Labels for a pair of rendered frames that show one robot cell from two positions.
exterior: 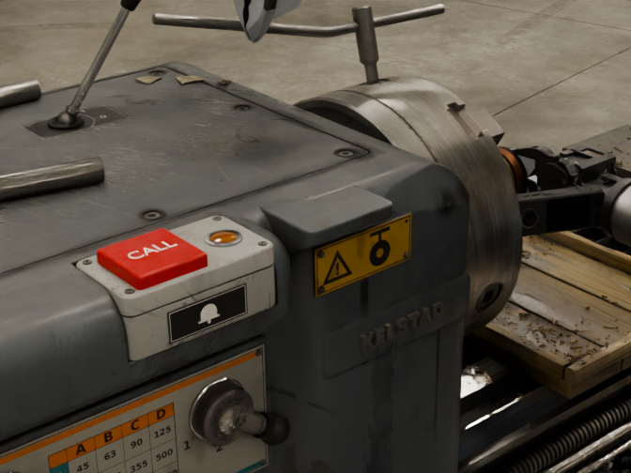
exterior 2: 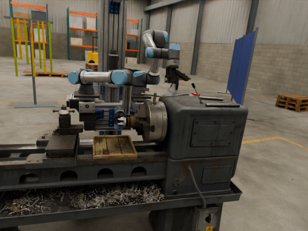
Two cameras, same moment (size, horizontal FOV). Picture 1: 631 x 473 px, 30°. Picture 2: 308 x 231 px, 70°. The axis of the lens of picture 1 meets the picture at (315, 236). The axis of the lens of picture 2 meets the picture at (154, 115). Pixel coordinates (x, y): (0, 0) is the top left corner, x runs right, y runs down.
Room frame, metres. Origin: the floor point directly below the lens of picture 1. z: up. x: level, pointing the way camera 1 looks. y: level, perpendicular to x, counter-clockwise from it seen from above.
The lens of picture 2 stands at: (2.69, 0.54, 1.60)
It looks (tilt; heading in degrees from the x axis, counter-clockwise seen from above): 16 degrees down; 203
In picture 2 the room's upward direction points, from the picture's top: 5 degrees clockwise
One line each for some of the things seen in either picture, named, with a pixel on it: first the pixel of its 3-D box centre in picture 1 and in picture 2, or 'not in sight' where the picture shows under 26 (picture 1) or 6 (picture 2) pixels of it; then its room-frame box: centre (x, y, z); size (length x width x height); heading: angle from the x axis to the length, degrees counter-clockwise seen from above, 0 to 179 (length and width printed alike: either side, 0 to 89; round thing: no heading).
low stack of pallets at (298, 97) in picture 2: not in sight; (296, 102); (-6.67, 2.22, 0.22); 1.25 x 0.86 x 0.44; 143
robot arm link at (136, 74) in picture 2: not in sight; (139, 78); (0.74, -0.47, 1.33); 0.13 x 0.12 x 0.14; 127
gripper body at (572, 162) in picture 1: (591, 192); (119, 117); (1.29, -0.33, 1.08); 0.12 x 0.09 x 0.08; 38
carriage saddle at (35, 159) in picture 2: not in sight; (56, 146); (1.66, -0.62, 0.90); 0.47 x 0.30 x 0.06; 39
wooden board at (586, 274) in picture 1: (540, 292); (113, 146); (1.41, -0.30, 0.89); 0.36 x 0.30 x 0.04; 39
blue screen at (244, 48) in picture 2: not in sight; (237, 70); (-5.64, 0.04, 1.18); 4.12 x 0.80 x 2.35; 11
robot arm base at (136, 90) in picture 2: not in sight; (138, 89); (0.74, -0.47, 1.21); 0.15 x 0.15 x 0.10
